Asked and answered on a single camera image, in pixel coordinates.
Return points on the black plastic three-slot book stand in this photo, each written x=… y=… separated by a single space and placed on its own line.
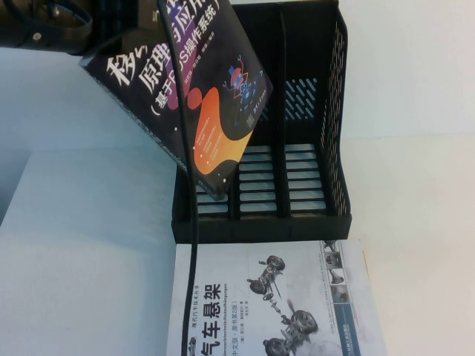
x=319 y=222

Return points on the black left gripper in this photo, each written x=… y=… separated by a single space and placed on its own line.
x=122 y=18

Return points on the white car suspension book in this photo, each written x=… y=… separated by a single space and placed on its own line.
x=297 y=296

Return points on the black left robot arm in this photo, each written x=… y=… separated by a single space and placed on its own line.
x=44 y=37

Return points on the dark mobile robot ROS book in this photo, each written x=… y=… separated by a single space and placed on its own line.
x=148 y=92

